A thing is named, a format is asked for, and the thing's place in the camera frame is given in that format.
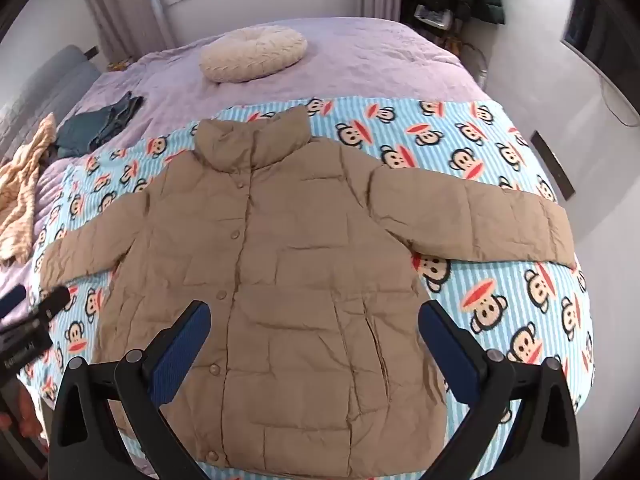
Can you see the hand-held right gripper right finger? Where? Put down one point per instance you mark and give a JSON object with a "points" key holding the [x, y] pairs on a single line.
{"points": [[450, 355]]}

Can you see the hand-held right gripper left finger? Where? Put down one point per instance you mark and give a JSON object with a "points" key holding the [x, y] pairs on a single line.
{"points": [[182, 345]]}

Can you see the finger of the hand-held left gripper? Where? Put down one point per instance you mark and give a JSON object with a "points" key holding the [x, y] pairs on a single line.
{"points": [[52, 302], [12, 300]]}

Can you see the tan quilted comforter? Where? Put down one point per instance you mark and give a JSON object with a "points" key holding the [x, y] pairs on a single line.
{"points": [[280, 260]]}

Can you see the beige patterned cloth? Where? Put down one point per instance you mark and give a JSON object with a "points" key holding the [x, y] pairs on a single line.
{"points": [[22, 185]]}

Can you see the teal folded garment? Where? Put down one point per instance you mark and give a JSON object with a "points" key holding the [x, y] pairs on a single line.
{"points": [[77, 135]]}

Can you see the folded blue jeans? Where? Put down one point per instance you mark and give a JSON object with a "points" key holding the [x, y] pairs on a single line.
{"points": [[120, 115]]}

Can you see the monkey printed striped blanket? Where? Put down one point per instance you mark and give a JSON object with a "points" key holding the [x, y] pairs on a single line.
{"points": [[500, 160]]}

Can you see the grey padded headboard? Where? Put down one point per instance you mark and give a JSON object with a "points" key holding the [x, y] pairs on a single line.
{"points": [[40, 90]]}

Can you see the round cream cushion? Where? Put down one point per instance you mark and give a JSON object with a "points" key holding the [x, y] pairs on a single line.
{"points": [[252, 52]]}

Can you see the purple bed sheet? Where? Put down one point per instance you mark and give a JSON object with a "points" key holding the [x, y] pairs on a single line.
{"points": [[350, 60]]}

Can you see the magazine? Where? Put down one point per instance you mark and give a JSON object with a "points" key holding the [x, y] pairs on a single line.
{"points": [[432, 16]]}

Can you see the wall television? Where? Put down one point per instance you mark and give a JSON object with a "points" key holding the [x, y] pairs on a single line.
{"points": [[585, 22]]}

